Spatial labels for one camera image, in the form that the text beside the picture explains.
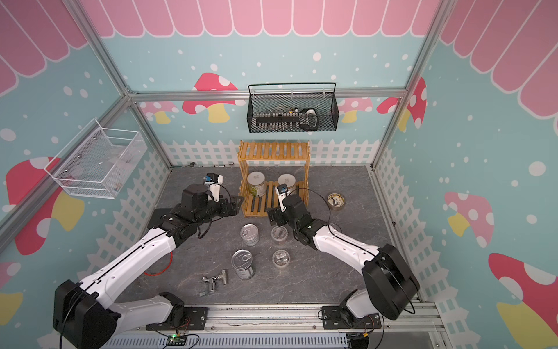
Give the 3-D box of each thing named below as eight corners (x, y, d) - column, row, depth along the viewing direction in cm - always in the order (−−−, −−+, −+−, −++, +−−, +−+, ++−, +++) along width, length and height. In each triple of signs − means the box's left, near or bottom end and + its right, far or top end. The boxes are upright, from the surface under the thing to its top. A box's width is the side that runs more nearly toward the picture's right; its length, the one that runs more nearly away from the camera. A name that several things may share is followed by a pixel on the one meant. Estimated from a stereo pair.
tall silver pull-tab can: (236, 280, 84) (229, 269, 75) (238, 261, 89) (233, 249, 80) (254, 280, 84) (250, 269, 75) (256, 261, 89) (252, 249, 80)
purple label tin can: (242, 246, 93) (239, 239, 88) (244, 230, 98) (242, 223, 93) (258, 246, 93) (257, 239, 88) (260, 230, 98) (258, 223, 93)
